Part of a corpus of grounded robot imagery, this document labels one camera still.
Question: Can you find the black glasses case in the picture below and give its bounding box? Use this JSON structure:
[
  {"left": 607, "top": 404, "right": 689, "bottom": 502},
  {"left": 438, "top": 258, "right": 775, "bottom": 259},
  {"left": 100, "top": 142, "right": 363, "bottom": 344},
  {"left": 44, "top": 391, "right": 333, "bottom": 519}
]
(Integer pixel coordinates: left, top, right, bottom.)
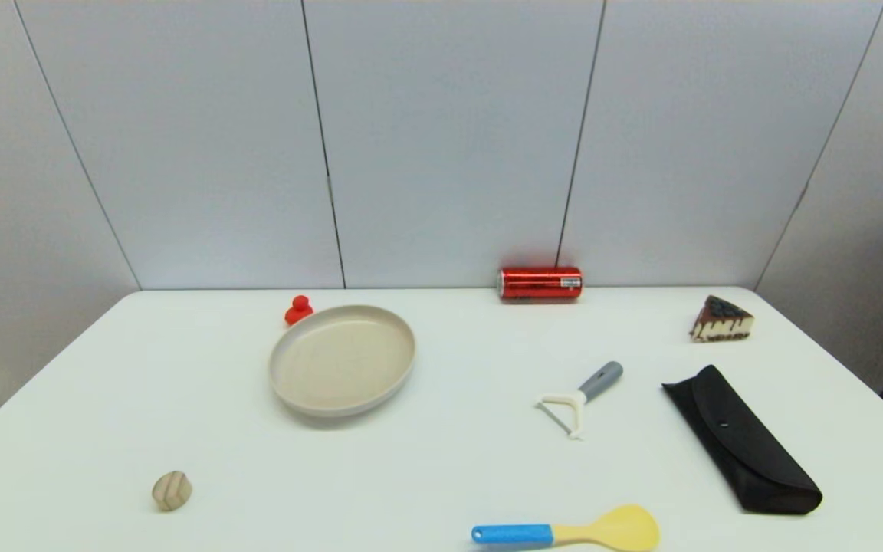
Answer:
[{"left": 661, "top": 364, "right": 824, "bottom": 515}]

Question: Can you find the red soda can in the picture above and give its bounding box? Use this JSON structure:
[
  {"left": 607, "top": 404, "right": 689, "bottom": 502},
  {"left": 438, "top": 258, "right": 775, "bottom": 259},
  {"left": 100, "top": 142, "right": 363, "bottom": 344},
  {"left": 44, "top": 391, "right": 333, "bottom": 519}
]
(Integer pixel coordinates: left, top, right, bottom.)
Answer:
[{"left": 497, "top": 266, "right": 584, "bottom": 301}]

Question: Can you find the beige round plate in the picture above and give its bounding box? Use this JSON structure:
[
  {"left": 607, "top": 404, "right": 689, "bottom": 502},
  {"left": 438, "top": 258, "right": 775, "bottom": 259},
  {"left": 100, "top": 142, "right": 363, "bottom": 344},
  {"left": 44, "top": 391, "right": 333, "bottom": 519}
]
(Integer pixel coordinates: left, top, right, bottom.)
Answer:
[{"left": 268, "top": 304, "right": 417, "bottom": 419}]

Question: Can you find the chocolate cake slice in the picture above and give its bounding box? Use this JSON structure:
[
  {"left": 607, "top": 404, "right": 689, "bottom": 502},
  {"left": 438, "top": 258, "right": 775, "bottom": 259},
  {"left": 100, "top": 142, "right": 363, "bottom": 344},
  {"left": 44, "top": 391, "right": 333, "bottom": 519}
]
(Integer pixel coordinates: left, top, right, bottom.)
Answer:
[{"left": 689, "top": 295, "right": 755, "bottom": 343}]

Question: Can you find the small wooden cylinder block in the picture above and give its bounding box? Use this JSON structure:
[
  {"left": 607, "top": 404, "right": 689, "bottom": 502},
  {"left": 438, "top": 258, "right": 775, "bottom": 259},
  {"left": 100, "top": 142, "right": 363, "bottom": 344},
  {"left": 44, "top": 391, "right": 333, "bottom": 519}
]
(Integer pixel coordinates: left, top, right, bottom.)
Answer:
[{"left": 152, "top": 471, "right": 193, "bottom": 512}]

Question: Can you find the white peeler grey handle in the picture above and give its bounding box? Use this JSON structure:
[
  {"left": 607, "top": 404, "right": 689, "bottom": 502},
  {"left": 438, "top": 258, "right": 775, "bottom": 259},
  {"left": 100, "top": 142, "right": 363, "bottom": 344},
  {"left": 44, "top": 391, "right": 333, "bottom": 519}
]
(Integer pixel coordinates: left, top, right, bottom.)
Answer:
[{"left": 536, "top": 361, "right": 625, "bottom": 442}]

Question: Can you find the yellow spoon blue handle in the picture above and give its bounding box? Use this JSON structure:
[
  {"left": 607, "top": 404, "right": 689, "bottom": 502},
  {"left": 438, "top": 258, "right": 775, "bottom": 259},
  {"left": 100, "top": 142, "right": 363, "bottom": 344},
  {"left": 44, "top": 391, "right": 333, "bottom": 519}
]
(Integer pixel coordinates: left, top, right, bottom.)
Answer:
[{"left": 471, "top": 504, "right": 661, "bottom": 552}]

